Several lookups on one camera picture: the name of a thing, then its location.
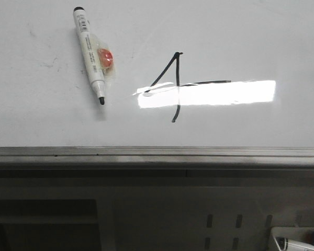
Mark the white whiteboard marker pen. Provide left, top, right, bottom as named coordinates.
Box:
left=73, top=6, right=106, bottom=105

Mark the red magnet taped to marker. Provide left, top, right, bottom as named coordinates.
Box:
left=96, top=38, right=116, bottom=83

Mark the white plastic tray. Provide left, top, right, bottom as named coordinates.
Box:
left=268, top=227, right=314, bottom=250

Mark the white marker in tray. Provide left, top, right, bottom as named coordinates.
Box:
left=275, top=237, right=314, bottom=251

